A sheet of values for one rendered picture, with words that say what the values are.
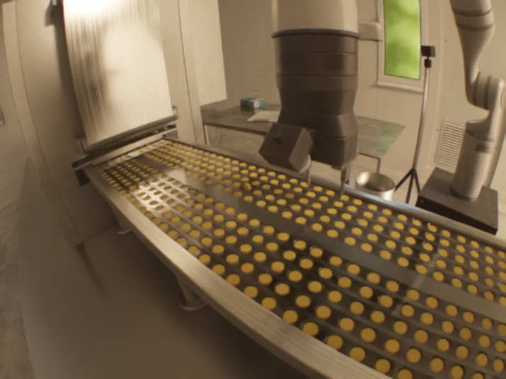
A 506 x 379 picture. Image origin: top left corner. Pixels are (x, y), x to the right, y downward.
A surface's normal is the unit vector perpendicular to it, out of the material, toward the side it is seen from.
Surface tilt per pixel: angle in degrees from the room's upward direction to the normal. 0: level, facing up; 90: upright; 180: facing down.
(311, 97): 99
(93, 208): 90
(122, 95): 90
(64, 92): 90
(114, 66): 90
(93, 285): 0
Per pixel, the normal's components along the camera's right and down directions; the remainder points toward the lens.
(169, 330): -0.07, -0.86
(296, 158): 0.74, 0.29
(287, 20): -0.73, 0.40
